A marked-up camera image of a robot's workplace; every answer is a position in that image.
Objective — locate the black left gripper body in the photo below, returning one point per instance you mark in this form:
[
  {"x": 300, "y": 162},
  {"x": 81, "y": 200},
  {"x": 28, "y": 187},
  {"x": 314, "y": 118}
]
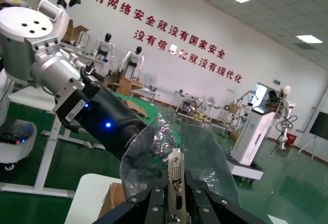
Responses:
[{"x": 115, "y": 121}]

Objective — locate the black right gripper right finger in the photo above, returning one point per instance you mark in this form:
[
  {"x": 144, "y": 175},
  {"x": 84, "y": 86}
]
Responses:
[{"x": 205, "y": 206}]

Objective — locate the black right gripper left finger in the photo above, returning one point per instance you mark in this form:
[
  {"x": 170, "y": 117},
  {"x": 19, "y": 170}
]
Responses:
[{"x": 151, "y": 208}]

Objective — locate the graphics card with silver bracket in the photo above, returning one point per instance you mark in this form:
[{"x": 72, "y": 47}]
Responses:
[{"x": 176, "y": 172}]

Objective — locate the translucent antistatic bag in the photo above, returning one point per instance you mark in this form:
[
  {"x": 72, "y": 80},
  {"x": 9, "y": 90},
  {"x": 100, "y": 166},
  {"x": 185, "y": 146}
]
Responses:
[{"x": 205, "y": 152}]

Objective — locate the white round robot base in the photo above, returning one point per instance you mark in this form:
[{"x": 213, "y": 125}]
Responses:
[{"x": 15, "y": 152}]

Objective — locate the open brown cardboard box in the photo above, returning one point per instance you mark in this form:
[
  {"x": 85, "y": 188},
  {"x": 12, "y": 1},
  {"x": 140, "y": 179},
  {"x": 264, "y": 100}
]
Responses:
[{"x": 114, "y": 198}]

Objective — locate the open cardboard box stack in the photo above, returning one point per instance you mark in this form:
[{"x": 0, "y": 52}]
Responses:
[{"x": 77, "y": 31}]

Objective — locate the small red box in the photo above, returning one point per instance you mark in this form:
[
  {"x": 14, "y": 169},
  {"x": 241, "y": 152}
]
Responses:
[{"x": 291, "y": 139}]

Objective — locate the flattened cardboard sheet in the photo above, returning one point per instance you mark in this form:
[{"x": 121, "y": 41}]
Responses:
[{"x": 138, "y": 111}]

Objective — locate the pile of cardboard boxes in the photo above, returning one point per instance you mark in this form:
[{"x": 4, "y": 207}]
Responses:
[{"x": 125, "y": 84}]

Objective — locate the white work table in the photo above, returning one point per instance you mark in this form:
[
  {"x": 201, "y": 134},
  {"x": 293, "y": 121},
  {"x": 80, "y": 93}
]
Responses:
[{"x": 151, "y": 90}]

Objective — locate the white humanoid robot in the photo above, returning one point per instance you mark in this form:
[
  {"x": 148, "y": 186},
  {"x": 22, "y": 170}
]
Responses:
[
  {"x": 133, "y": 58},
  {"x": 104, "y": 45}
]

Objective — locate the metal shelf tables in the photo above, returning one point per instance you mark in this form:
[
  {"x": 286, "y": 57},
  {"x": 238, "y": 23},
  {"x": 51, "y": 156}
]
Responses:
[{"x": 189, "y": 106}]

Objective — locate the white kiosk machine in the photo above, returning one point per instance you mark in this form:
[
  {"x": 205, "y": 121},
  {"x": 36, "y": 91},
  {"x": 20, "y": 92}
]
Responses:
[{"x": 253, "y": 137}]

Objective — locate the white tripod stand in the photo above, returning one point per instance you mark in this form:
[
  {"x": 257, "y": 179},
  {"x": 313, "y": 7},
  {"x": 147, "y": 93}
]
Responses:
[{"x": 314, "y": 144}]

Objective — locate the black monitor screen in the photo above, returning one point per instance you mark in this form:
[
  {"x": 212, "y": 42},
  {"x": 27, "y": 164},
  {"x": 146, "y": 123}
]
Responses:
[{"x": 320, "y": 126}]

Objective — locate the green exit sign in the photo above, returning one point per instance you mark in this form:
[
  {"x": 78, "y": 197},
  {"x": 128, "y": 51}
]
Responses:
[{"x": 276, "y": 81}]

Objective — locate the white pedestal fan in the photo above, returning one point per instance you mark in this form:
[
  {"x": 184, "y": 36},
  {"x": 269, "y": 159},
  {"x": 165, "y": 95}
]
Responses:
[{"x": 151, "y": 79}]

